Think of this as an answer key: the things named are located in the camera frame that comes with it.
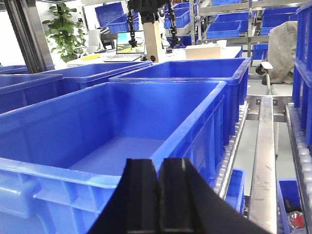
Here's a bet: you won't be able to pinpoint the steel divider rail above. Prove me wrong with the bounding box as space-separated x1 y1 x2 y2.
248 96 278 234

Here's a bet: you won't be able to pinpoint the green potted plant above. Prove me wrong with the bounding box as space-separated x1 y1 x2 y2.
42 3 86 63

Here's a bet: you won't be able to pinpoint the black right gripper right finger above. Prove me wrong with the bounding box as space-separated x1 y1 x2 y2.
159 158 267 234

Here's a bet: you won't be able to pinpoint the wooden post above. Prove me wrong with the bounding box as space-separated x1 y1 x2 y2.
143 20 163 63

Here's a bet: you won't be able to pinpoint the white roller track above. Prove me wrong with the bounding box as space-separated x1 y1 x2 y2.
213 101 249 200

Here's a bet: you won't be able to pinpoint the right stacked blue bins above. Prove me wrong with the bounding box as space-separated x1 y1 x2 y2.
292 1 312 145

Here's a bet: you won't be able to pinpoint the chair with grey jacket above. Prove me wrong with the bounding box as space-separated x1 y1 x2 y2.
255 21 298 94

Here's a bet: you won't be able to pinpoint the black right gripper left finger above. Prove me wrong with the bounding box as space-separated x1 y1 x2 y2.
89 159 158 234

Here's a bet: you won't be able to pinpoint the blue plastic bin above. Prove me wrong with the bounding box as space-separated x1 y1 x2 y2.
0 81 226 234

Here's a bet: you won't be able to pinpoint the open laptop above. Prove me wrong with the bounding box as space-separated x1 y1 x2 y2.
104 31 146 62

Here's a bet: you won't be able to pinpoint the blue bin far left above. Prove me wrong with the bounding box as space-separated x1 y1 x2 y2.
0 61 152 113

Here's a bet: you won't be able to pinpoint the blue bin behind front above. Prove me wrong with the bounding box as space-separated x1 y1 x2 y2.
109 58 251 145

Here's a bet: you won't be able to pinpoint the small lower blue bin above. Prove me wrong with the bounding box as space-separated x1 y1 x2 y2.
277 178 307 234

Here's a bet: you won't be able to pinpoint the cardboard box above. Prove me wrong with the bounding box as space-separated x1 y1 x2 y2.
185 44 221 60

